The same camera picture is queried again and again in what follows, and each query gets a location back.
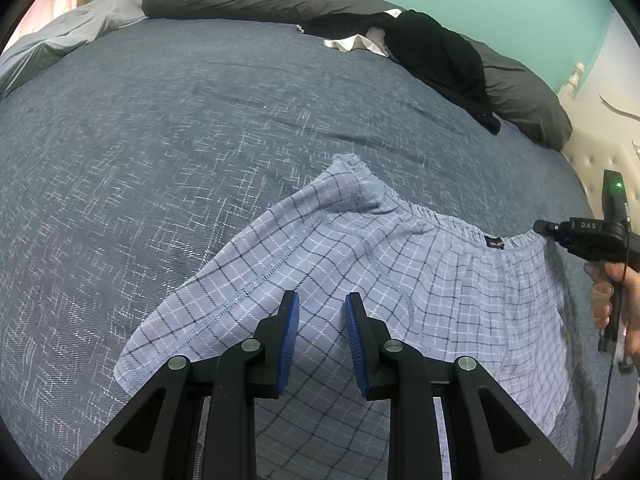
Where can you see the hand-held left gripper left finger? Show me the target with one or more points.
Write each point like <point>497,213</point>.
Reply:
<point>289,340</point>

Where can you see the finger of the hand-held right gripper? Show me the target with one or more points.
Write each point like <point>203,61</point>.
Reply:
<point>547,227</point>

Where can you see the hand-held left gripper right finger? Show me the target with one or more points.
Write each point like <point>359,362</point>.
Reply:
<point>356,345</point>

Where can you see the blue plaid boxer shorts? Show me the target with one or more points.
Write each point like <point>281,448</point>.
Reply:
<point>450,300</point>

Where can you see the person's right hand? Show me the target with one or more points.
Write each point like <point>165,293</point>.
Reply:
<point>632,310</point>

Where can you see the cream tufted headboard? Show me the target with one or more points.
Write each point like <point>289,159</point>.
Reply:
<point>590,155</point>

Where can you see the black garment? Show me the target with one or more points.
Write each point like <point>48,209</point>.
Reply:
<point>440,55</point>

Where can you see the blue patterned bed sheet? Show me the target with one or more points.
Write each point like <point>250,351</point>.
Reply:
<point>125,160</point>

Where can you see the white garment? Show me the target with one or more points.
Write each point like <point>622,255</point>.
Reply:
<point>345,44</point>

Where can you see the light grey duvet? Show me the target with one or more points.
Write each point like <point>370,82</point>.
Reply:
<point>60,30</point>

